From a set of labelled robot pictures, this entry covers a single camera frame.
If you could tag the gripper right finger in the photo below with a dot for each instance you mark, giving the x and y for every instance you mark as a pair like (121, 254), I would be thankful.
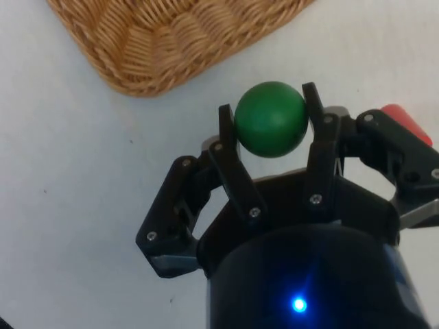
(322, 171)

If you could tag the red cylinder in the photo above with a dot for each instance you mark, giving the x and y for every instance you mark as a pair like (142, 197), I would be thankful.
(408, 120)

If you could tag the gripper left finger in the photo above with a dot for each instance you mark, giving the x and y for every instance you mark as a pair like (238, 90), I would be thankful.
(171, 198)

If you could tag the green ball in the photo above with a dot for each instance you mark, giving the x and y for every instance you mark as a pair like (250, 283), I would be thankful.
(271, 120)

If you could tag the wicker basket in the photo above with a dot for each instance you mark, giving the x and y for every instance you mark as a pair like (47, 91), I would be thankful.
(164, 41)

